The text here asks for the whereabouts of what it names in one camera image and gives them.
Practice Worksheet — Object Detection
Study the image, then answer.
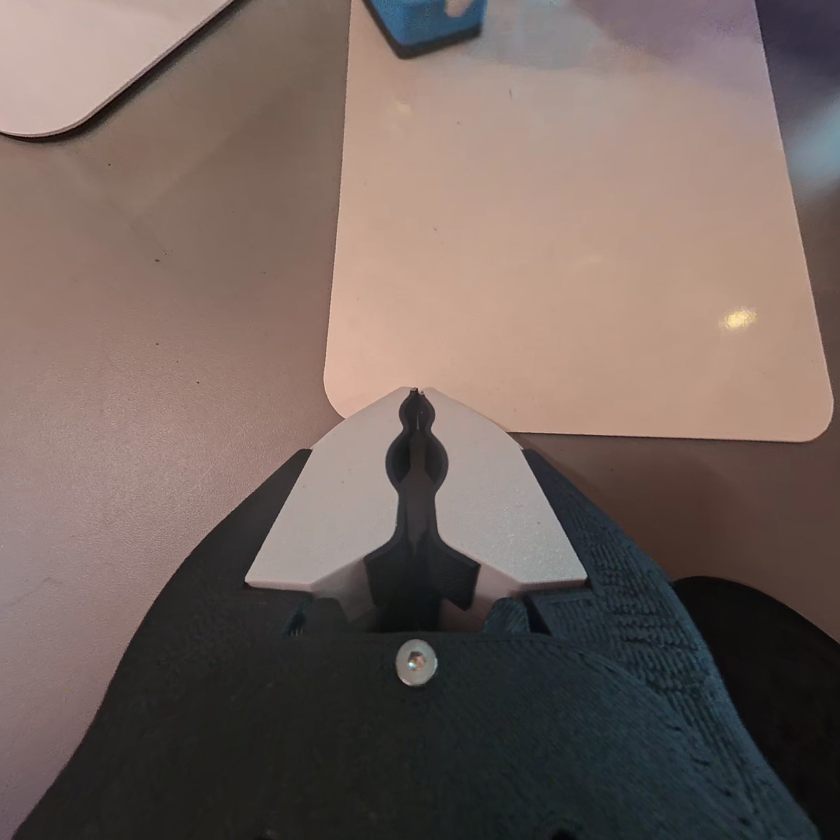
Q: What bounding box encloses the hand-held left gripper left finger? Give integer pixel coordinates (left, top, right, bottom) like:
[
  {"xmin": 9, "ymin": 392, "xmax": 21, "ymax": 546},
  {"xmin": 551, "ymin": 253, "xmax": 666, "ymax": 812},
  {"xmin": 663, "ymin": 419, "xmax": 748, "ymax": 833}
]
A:
[{"xmin": 245, "ymin": 387, "xmax": 420, "ymax": 632}]

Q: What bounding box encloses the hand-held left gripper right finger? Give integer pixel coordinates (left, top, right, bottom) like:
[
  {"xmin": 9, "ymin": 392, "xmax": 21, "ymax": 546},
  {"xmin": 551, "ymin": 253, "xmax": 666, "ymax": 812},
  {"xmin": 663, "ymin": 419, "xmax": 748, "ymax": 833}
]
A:
[{"xmin": 419, "ymin": 387, "xmax": 588, "ymax": 632}]

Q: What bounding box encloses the white whiteboard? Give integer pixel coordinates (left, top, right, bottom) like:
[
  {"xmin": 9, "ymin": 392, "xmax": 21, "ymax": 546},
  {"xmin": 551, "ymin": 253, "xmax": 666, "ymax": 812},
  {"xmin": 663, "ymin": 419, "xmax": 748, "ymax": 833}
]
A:
[{"xmin": 323, "ymin": 0, "xmax": 834, "ymax": 444}]

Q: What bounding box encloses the blue whiteboard eraser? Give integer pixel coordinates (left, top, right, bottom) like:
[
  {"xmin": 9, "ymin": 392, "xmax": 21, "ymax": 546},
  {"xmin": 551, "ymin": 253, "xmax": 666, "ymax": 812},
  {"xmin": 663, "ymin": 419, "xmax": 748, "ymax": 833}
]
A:
[{"xmin": 364, "ymin": 0, "xmax": 490, "ymax": 60}]

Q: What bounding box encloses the person's dark clothing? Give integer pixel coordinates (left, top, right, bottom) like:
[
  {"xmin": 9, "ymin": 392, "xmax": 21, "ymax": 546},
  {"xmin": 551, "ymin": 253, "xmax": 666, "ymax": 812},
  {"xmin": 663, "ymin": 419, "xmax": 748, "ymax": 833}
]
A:
[{"xmin": 672, "ymin": 576, "xmax": 840, "ymax": 840}]

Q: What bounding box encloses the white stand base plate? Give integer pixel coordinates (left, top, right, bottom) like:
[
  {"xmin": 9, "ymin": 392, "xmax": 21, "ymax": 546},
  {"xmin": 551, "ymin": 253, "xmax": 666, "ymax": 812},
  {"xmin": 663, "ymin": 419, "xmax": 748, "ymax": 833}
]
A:
[{"xmin": 0, "ymin": 0, "xmax": 235, "ymax": 140}]

